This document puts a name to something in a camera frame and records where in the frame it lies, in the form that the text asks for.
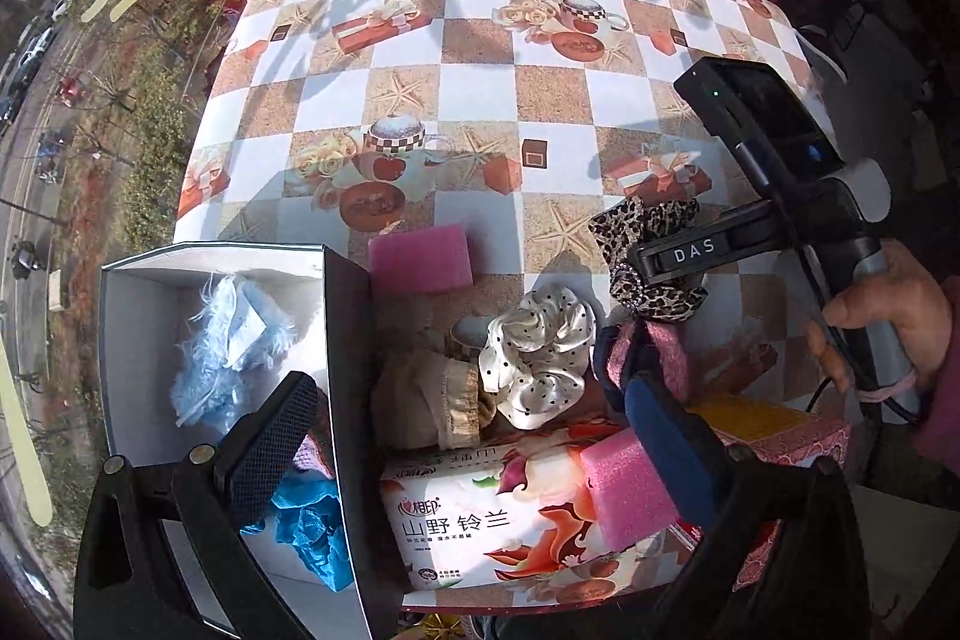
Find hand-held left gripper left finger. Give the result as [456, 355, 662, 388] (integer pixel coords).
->
[75, 372, 320, 640]

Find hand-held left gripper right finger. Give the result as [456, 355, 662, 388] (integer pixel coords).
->
[626, 374, 863, 640]

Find blue plastic bag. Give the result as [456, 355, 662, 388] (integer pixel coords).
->
[268, 475, 355, 593]

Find pink and black scrunchie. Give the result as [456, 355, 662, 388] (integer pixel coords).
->
[595, 319, 692, 405]

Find light blue fluffy scrunchie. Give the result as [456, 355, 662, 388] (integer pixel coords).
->
[170, 275, 292, 425]

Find beige frilled scrunchie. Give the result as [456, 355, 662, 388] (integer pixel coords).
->
[370, 353, 497, 455]

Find leopard print scrunchie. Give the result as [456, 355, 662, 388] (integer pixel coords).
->
[588, 196, 710, 323]

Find white box with dark outside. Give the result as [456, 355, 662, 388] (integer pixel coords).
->
[100, 242, 377, 640]

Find white polka dot scrunchie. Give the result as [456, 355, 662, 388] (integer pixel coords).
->
[478, 290, 598, 432]

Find pink sponge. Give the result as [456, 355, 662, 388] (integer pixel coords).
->
[367, 224, 475, 298]
[580, 426, 680, 552]

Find person's right hand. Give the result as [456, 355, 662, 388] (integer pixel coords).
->
[805, 239, 960, 402]

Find red patterned carton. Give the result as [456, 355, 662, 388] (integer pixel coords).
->
[684, 395, 853, 593]

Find floral tissue pack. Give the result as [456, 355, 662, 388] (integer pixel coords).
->
[379, 426, 707, 594]

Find gold foil decoration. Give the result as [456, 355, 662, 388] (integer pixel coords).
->
[409, 613, 467, 640]

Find checkered printed tablecloth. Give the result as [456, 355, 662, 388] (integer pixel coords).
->
[174, 0, 852, 611]

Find black cable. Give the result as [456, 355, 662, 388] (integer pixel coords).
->
[735, 141, 920, 423]

